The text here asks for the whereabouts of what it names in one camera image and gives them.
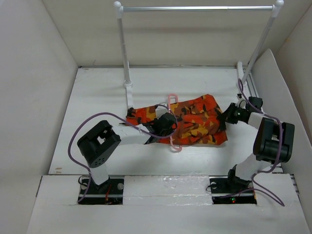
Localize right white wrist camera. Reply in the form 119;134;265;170
236;97;247;109

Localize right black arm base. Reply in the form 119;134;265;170
206;176;257;205

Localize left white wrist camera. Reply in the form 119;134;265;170
155;102;169;119

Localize pink clothes hanger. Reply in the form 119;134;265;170
167;93;182;153

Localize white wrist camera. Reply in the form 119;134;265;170
155;102;169;119
236;97;247;109

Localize aluminium side rail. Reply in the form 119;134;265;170
246;72;259;98

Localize orange camouflage trousers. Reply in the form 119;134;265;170
126;94;228;146

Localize white clothes rack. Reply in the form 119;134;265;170
114;0;284;108

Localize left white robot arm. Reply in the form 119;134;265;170
77;112;177;194

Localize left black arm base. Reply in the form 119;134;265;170
78;176;124;205

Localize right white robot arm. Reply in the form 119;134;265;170
217;97;295;192

